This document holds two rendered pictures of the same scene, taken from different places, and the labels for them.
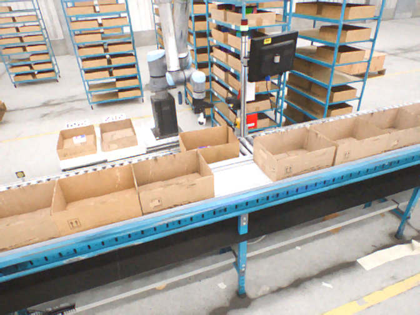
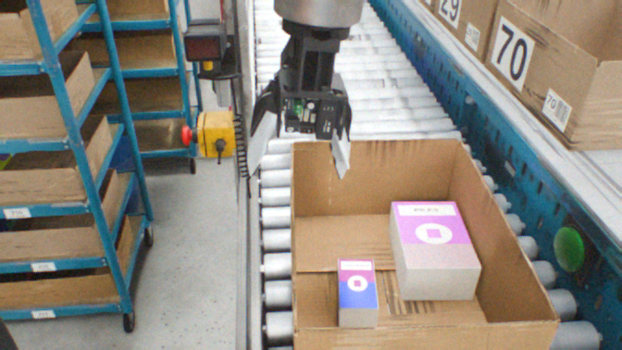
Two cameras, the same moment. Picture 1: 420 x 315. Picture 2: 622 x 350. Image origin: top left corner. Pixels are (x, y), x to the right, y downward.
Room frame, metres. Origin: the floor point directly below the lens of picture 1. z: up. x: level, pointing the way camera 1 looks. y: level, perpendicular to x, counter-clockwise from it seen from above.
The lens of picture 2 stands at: (1.91, 0.56, 1.35)
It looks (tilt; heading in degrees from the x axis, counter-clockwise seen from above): 35 degrees down; 282
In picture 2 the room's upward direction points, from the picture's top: straight up
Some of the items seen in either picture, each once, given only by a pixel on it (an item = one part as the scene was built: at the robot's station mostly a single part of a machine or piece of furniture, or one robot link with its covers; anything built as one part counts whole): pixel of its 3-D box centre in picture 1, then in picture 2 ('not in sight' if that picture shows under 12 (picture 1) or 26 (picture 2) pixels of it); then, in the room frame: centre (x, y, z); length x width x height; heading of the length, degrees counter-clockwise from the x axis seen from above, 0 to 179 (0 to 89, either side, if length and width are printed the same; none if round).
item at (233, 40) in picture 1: (250, 40); not in sight; (2.95, -0.43, 1.39); 0.40 x 0.30 x 0.10; 17
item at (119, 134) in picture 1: (118, 134); not in sight; (2.27, 0.80, 0.80); 0.38 x 0.28 x 0.10; 19
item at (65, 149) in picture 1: (77, 141); not in sight; (2.18, 1.12, 0.80); 0.38 x 0.28 x 0.10; 18
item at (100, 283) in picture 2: not in sight; (61, 256); (2.97, -0.43, 0.19); 0.40 x 0.30 x 0.10; 19
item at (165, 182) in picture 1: (172, 181); not in sight; (1.30, 0.22, 0.96); 0.39 x 0.29 x 0.17; 109
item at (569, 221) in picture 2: not in sight; (573, 248); (1.62, -0.09, 0.81); 0.09 x 0.01 x 0.09; 108
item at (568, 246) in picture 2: not in sight; (566, 249); (1.63, -0.09, 0.81); 0.07 x 0.01 x 0.07; 108
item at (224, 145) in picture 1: (208, 147); (391, 256); (1.90, 0.02, 0.83); 0.39 x 0.29 x 0.17; 104
